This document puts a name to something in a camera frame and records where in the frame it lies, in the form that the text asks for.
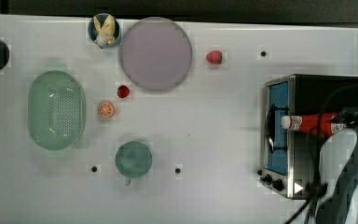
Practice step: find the orange slice toy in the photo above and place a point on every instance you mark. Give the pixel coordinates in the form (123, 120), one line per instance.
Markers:
(106, 110)

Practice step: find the green oval colander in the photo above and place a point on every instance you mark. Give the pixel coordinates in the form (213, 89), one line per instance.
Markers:
(56, 110)

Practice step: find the red ketchup bottle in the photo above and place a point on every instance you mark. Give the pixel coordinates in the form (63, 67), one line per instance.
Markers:
(309, 124)

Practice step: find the blue bowl with banana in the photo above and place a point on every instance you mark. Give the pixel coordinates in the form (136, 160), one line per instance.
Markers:
(104, 31)

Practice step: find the red toy strawberry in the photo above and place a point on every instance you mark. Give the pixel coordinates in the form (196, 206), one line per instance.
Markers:
(123, 91)

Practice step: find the lilac round plate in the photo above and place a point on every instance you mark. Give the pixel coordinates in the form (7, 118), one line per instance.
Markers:
(156, 54)

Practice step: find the silver toaster oven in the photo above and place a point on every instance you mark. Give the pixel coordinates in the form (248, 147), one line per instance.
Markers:
(288, 155)

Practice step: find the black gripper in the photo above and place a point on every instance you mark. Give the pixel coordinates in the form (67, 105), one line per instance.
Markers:
(348, 116)

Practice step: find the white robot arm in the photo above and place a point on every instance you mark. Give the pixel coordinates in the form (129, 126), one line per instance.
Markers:
(336, 208)

